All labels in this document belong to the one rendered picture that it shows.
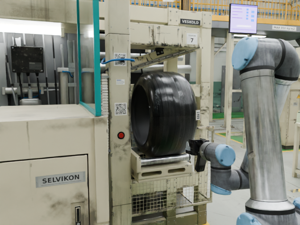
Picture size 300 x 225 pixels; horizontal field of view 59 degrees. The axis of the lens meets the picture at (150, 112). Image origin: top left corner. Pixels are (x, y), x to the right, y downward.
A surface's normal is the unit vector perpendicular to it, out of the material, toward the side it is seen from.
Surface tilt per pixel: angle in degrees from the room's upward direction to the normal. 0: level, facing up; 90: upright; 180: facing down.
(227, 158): 78
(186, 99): 66
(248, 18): 90
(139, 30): 90
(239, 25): 90
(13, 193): 90
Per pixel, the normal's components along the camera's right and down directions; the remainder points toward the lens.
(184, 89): 0.28, -0.51
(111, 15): 0.35, 0.11
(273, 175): -0.04, -0.14
